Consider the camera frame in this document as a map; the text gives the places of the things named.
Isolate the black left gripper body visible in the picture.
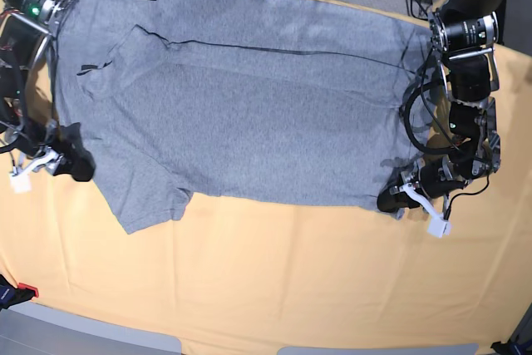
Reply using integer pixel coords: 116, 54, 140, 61
412, 155, 470, 200

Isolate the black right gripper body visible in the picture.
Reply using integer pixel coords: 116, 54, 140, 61
3, 119, 67, 176

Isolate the grey t-shirt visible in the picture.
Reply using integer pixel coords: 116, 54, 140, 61
55, 0, 430, 233

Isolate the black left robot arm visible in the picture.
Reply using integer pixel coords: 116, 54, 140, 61
377, 0, 504, 219

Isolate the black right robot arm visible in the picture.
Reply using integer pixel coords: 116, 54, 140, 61
1, 0, 95, 183

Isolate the red and black clamp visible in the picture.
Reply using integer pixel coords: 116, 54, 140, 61
0, 275, 39, 310

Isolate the yellow table cloth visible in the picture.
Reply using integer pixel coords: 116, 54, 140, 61
0, 0, 532, 355

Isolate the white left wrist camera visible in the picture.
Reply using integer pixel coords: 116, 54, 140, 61
427, 218, 451, 239

